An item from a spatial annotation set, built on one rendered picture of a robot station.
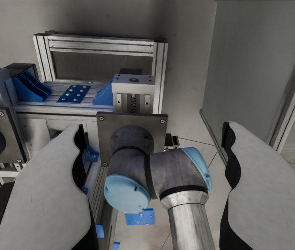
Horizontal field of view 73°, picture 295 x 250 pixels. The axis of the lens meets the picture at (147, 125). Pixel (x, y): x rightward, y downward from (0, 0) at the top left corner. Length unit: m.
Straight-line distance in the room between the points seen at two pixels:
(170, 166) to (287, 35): 0.59
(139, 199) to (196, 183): 0.14
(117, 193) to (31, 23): 1.49
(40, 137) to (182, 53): 1.17
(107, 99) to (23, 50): 1.19
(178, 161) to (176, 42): 1.23
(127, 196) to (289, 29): 0.72
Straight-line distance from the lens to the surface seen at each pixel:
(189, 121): 1.88
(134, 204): 0.52
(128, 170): 0.50
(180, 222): 0.46
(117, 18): 1.60
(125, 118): 0.63
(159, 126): 0.64
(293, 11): 0.85
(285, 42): 0.85
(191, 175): 0.48
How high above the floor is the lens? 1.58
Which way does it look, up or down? 58 degrees down
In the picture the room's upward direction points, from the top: 180 degrees clockwise
